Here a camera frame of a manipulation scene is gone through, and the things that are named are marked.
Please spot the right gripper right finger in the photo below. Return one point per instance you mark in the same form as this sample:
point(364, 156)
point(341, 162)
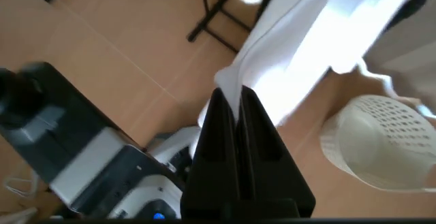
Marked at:
point(276, 183)

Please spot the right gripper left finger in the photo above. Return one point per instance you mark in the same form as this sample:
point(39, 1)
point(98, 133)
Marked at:
point(211, 176)

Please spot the white garment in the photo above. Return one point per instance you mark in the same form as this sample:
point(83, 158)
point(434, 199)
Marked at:
point(306, 47)

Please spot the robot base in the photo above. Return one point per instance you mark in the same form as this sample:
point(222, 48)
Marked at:
point(85, 162)

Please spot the white laundry basket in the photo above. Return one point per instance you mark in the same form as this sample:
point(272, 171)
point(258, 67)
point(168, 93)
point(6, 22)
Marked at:
point(374, 149)

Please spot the black clothes rack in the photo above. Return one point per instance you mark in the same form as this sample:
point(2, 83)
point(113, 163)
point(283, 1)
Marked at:
point(207, 18)

